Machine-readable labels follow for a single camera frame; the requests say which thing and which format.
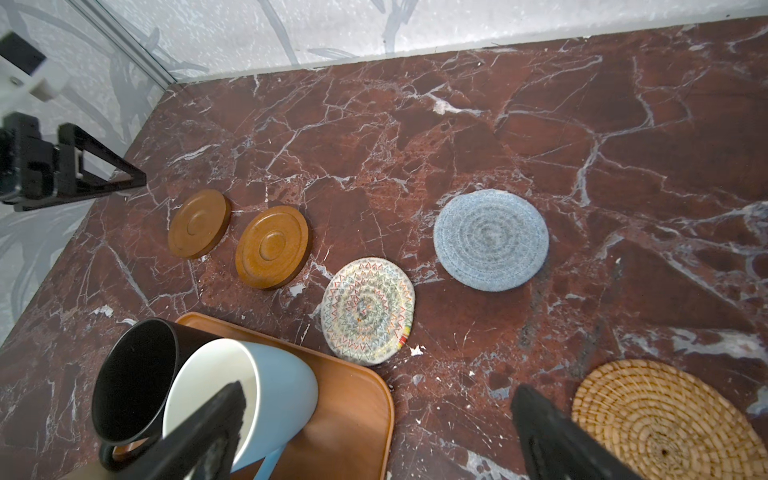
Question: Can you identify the rattan wicker coaster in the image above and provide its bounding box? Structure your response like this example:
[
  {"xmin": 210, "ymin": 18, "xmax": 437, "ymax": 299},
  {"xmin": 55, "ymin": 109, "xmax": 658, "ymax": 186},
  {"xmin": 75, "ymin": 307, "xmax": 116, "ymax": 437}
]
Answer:
[{"xmin": 571, "ymin": 359, "xmax": 767, "ymax": 479}]

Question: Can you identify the aluminium cage frame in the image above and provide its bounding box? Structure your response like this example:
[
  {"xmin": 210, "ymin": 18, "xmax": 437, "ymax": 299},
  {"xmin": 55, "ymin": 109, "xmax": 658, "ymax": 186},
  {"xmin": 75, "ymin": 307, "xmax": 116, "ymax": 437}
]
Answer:
[{"xmin": 67, "ymin": 0, "xmax": 176, "ymax": 89}]

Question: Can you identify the black mug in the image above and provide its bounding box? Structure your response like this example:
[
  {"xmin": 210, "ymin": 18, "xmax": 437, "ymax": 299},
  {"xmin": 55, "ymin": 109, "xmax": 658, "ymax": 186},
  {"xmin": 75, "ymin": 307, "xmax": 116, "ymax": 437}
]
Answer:
[{"xmin": 91, "ymin": 318, "xmax": 217, "ymax": 472}]

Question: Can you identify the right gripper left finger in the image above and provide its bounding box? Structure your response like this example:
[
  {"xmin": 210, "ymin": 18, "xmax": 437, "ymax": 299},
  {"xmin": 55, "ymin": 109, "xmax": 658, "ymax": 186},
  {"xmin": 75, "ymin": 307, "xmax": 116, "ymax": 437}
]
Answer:
[{"xmin": 116, "ymin": 381, "xmax": 246, "ymax": 479}]

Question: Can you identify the brown wooden coaster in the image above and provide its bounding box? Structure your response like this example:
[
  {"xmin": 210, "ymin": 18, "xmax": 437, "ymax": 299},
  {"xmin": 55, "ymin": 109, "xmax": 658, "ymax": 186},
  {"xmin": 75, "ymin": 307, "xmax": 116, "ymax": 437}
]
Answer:
[
  {"xmin": 235, "ymin": 206, "xmax": 311, "ymax": 290},
  {"xmin": 168, "ymin": 189, "xmax": 231, "ymax": 259}
]

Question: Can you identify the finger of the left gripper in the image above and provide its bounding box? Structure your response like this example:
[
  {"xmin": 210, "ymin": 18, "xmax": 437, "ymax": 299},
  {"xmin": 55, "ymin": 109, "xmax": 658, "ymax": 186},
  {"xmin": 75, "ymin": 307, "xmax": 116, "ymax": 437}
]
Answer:
[{"xmin": 11, "ymin": 123, "xmax": 147, "ymax": 212}]

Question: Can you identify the orange wooden tray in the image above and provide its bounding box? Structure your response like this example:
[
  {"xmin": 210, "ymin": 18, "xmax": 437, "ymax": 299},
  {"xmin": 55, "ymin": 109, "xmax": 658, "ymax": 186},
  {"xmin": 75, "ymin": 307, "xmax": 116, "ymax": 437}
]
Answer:
[{"xmin": 173, "ymin": 311, "xmax": 396, "ymax": 480}]

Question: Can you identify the multicolour woven coaster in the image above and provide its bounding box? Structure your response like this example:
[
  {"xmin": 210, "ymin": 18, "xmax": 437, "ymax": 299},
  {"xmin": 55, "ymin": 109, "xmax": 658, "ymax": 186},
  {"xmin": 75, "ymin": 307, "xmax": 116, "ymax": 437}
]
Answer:
[{"xmin": 320, "ymin": 257, "xmax": 415, "ymax": 366}]

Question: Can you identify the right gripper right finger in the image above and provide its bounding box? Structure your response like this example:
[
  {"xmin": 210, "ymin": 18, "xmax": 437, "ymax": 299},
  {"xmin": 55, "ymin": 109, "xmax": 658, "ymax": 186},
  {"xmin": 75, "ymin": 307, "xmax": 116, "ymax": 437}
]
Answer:
[{"xmin": 511, "ymin": 384, "xmax": 639, "ymax": 479}]

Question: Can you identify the light blue mug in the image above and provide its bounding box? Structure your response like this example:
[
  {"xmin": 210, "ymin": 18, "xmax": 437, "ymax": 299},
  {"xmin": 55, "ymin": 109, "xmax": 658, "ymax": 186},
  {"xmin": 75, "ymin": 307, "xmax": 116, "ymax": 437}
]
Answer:
[{"xmin": 162, "ymin": 338, "xmax": 318, "ymax": 479}]

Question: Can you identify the grey blue woven coaster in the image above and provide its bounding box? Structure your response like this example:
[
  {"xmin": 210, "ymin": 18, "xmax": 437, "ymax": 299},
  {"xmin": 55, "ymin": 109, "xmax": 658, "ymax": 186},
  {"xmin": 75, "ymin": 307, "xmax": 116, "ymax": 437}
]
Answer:
[{"xmin": 433, "ymin": 189, "xmax": 549, "ymax": 292}]

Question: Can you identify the right brown wooden coaster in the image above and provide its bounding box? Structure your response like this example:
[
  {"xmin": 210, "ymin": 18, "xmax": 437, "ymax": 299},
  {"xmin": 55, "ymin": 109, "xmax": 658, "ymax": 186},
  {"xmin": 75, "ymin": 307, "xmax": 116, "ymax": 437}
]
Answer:
[{"xmin": 235, "ymin": 206, "xmax": 311, "ymax": 290}]

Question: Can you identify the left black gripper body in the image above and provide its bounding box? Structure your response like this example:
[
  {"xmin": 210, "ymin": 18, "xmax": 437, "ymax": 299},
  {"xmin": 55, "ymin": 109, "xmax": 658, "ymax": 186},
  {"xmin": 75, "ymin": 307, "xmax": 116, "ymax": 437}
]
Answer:
[{"xmin": 1, "ymin": 112, "xmax": 60, "ymax": 204}]

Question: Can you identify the left brown wooden coaster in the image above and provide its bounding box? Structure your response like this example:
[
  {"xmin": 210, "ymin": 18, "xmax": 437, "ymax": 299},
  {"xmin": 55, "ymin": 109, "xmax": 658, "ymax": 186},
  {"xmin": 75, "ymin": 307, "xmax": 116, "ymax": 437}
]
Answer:
[{"xmin": 168, "ymin": 189, "xmax": 231, "ymax": 259}]

